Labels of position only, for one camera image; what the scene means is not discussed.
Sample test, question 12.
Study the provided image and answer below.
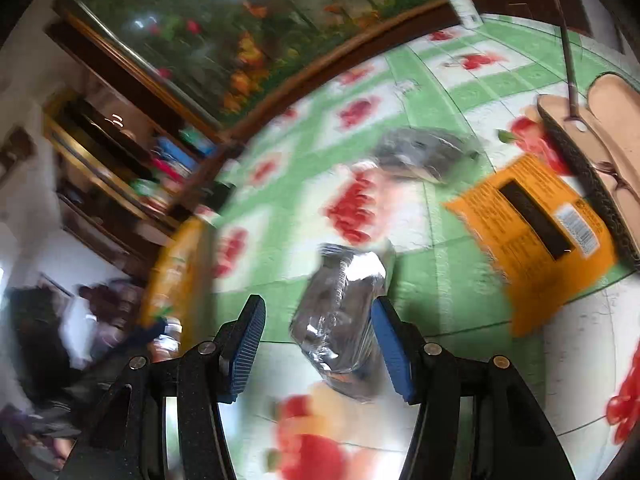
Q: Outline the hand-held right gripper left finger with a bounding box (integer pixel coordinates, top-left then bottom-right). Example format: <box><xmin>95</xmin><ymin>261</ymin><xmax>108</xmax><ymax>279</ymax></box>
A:
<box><xmin>60</xmin><ymin>294</ymin><xmax>267</xmax><ymax>480</ymax></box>

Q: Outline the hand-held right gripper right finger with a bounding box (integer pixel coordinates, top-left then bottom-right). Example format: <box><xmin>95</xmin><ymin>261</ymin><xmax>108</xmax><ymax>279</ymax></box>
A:
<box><xmin>371</xmin><ymin>296</ymin><xmax>577</xmax><ymax>480</ymax></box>

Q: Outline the silver foil bag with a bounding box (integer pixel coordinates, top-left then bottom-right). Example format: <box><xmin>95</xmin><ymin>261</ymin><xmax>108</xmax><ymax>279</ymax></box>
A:
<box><xmin>289</xmin><ymin>241</ymin><xmax>397</xmax><ymax>403</ymax></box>

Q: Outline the yellow cardboard box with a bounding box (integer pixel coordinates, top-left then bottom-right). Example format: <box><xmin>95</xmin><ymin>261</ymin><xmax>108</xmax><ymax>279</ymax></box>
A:
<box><xmin>137</xmin><ymin>215</ymin><xmax>216</xmax><ymax>333</ymax></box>

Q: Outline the green fruit-print tablecloth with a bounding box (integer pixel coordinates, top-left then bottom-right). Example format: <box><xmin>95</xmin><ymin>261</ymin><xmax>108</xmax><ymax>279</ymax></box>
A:
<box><xmin>210</xmin><ymin>12</ymin><xmax>640</xmax><ymax>480</ymax></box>

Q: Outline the large orange snack bag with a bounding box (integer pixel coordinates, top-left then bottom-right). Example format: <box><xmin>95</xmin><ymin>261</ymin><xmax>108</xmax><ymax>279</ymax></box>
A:
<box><xmin>444</xmin><ymin>154</ymin><xmax>621</xmax><ymax>338</ymax></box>

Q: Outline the clear bag of grey packets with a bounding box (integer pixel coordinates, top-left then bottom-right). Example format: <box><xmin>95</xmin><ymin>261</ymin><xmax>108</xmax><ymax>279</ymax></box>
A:
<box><xmin>372</xmin><ymin>127</ymin><xmax>483</xmax><ymax>186</ymax></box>

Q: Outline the blue box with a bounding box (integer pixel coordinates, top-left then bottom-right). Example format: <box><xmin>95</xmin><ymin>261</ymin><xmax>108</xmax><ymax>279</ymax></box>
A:
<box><xmin>155</xmin><ymin>137</ymin><xmax>198</xmax><ymax>171</ymax></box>

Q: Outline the wooden shelf cabinet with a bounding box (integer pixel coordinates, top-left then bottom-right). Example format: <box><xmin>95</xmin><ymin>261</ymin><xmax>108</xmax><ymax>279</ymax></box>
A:
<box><xmin>42</xmin><ymin>85</ymin><xmax>236</xmax><ymax>281</ymax></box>

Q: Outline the green and white pack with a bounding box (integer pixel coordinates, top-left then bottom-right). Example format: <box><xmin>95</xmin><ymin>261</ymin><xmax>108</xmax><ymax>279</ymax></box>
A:
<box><xmin>180</xmin><ymin>125</ymin><xmax>218</xmax><ymax>153</ymax></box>

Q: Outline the pink-soled black sandal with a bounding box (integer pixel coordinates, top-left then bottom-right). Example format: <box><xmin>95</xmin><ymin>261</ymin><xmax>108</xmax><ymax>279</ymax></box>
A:
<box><xmin>536</xmin><ymin>92</ymin><xmax>640</xmax><ymax>273</ymax></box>
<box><xmin>585</xmin><ymin>72</ymin><xmax>640</xmax><ymax>196</ymax></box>

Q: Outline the wooden-framed planted aquarium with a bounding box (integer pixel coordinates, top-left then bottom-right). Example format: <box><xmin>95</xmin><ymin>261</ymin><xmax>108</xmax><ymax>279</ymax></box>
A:
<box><xmin>55</xmin><ymin>0</ymin><xmax>481</xmax><ymax>128</ymax></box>

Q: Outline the dark wooden cabinet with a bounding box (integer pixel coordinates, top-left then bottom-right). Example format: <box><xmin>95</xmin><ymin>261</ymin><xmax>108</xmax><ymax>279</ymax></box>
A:
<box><xmin>470</xmin><ymin>0</ymin><xmax>596</xmax><ymax>36</ymax></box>

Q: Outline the dark thin strap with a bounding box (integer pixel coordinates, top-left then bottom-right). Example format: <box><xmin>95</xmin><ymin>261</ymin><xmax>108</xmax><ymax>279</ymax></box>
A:
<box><xmin>537</xmin><ymin>0</ymin><xmax>588</xmax><ymax>128</ymax></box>

